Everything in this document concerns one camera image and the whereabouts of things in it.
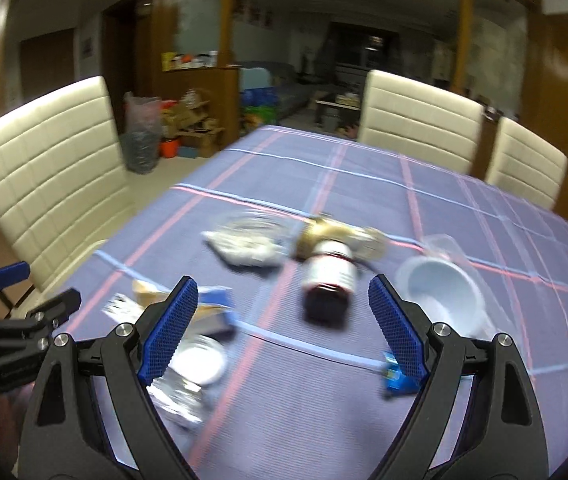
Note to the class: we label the purple plaid tablecloth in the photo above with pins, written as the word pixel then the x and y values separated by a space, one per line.
pixel 289 400

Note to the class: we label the dark coffee table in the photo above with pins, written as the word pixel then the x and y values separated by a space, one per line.
pixel 336 107

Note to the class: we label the light blue chair back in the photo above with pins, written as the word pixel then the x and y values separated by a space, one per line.
pixel 255 80

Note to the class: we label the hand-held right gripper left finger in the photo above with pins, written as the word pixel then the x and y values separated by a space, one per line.
pixel 171 330

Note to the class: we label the large cream quilted chair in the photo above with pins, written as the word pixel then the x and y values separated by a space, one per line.
pixel 49 175

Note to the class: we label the silver foil wrapper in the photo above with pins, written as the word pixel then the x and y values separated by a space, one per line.
pixel 184 402

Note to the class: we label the wall pictures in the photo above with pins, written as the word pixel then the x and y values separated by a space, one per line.
pixel 256 12

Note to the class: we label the clear round plastic lid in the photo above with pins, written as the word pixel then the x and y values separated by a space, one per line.
pixel 254 220

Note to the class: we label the cardboard toy house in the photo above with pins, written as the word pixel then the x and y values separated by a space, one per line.
pixel 199 125

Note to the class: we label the gold foil wrapper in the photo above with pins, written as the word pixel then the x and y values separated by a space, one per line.
pixel 321 235

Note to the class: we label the grey sofa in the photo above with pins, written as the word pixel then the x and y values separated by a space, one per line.
pixel 294 85

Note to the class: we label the small blue wrapper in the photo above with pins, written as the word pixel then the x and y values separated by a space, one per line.
pixel 393 380

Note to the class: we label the blue toy storage bag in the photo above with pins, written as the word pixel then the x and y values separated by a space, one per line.
pixel 259 107

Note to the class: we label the brown bottle white label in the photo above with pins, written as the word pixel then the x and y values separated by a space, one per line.
pixel 329 272

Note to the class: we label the yellow box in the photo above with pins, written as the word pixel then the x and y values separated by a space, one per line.
pixel 167 62

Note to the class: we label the dark window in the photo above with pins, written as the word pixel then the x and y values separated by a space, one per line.
pixel 363 45

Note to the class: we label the white plastic cup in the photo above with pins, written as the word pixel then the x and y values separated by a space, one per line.
pixel 443 290

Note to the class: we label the brown wooden door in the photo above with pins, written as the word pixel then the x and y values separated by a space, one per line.
pixel 46 67

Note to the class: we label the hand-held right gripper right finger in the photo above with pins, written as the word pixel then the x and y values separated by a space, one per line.
pixel 396 330

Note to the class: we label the round white lid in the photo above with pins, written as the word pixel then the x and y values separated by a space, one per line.
pixel 204 360

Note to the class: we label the orange bucket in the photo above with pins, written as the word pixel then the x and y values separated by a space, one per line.
pixel 169 149

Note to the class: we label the wooden pillar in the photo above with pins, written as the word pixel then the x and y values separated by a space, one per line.
pixel 463 30
pixel 229 15

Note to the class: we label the clear plastic floor bag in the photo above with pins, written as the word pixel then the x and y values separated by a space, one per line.
pixel 141 145

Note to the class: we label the white wrapper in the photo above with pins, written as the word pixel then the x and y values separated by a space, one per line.
pixel 244 252

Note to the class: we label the wooden half-height cabinet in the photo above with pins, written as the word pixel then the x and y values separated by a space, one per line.
pixel 214 82

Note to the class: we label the clear plastic cup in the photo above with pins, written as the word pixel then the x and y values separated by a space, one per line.
pixel 443 244

